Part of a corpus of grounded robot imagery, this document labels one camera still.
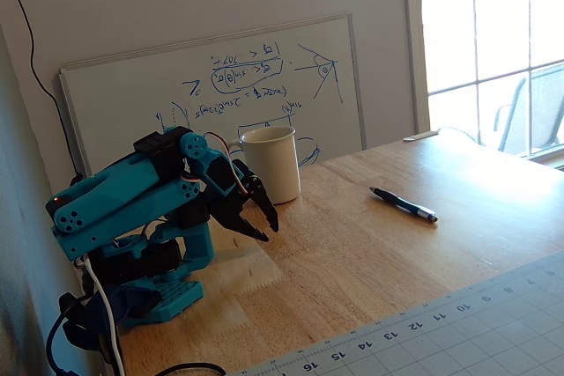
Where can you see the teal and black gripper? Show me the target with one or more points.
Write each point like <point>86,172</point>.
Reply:
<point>238,200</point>

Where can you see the black pen with silver end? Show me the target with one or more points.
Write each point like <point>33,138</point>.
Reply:
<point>403,204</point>

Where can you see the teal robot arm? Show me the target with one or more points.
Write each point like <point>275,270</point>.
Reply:
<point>128,191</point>

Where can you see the white ceramic mug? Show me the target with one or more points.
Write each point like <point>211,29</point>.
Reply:
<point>273,164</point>

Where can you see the whiteboard with blue writing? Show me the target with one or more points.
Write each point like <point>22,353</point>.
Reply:
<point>247,85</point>

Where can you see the dark blue clamp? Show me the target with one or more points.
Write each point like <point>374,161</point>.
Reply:
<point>128,301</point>

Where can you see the small white strip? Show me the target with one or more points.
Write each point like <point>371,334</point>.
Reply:
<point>420,135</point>

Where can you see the grey gridded cutting mat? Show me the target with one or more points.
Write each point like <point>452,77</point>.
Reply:
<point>462,332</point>

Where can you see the grey patio chair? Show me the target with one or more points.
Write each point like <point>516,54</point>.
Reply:
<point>539,107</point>

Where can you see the white window frame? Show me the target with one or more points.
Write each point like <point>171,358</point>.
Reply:
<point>416,41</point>

